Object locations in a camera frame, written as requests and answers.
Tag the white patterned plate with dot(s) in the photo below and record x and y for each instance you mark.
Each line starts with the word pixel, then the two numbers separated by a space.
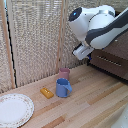
pixel 15 110

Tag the white rounded object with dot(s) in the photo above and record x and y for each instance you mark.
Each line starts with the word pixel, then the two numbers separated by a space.
pixel 121 118

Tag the yellow rectangular block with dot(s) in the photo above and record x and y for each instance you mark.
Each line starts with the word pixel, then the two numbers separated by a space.
pixel 47 92

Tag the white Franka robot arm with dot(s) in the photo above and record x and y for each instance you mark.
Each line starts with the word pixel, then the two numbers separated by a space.
pixel 100 26

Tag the dark brown drawer cabinet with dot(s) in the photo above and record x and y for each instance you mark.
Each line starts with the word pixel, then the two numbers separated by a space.
pixel 91 64

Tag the wooden screen post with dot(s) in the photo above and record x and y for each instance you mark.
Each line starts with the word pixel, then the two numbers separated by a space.
pixel 7 50
pixel 60 40

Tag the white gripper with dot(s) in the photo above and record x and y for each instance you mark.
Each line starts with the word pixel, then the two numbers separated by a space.
pixel 82 51

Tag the blue mug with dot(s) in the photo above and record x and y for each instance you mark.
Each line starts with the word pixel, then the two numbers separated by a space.
pixel 62 88

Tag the pink cup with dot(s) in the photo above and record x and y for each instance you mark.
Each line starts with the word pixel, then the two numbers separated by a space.
pixel 64 73

